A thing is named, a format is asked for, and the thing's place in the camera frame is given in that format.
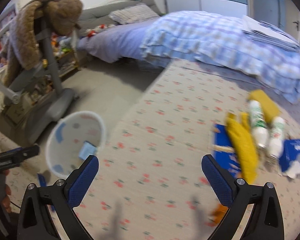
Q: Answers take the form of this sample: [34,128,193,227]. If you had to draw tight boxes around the blue cardboard box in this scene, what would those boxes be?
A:
[211,124,241,178]

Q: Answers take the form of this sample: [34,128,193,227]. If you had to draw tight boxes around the light blue milk carton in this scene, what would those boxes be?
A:
[78,141,98,160]

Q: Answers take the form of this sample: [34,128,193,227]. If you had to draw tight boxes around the yellow snack bag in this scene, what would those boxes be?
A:
[225,112,258,184]

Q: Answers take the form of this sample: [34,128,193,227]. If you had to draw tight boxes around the blue tissue box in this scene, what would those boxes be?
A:
[279,139,300,179]

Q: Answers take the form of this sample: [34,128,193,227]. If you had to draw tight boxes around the white round trash bin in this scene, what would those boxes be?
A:
[45,111,107,179]

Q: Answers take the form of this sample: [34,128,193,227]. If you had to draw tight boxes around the person's left hand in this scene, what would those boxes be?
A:
[0,169,13,214]

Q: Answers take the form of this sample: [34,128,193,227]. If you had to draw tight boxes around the orange peel scrap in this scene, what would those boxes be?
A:
[209,204,228,225]

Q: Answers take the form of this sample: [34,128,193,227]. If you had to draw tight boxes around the blue flat stick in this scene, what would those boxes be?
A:
[37,172,56,212]

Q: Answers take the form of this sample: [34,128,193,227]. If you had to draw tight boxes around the white green plastic bottle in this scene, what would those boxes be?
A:
[267,116,286,159]
[249,100,269,148]

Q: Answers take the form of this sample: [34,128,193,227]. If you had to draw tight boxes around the cherry print bed sheet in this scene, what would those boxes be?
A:
[72,60,300,240]

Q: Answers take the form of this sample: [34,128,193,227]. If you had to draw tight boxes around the yellow sponge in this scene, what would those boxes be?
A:
[248,89,281,122]

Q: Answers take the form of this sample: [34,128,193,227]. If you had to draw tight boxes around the white bookshelf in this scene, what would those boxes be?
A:
[0,4,18,68]

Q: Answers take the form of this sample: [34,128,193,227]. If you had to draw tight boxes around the blue plaid ruffled quilt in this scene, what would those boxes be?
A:
[140,11,300,103]

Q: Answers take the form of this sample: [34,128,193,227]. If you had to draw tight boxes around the purple bed sheet mattress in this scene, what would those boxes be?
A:
[77,18,157,63]

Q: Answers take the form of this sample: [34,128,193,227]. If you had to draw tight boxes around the red white plush doll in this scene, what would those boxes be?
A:
[85,24,116,37]

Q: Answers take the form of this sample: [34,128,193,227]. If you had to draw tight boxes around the folded light blue sheets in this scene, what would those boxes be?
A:
[242,16,300,52]

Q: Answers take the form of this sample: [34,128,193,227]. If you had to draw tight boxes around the brown plush blanket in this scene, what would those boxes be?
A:
[3,0,83,87]

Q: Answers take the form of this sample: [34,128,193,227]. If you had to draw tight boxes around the grey headboard cushion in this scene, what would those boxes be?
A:
[77,0,163,37]

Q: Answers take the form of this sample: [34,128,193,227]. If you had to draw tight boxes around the plaid pillow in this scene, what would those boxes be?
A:
[109,3,160,25]

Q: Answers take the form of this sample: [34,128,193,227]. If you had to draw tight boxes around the white door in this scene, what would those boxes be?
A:
[247,0,300,43]

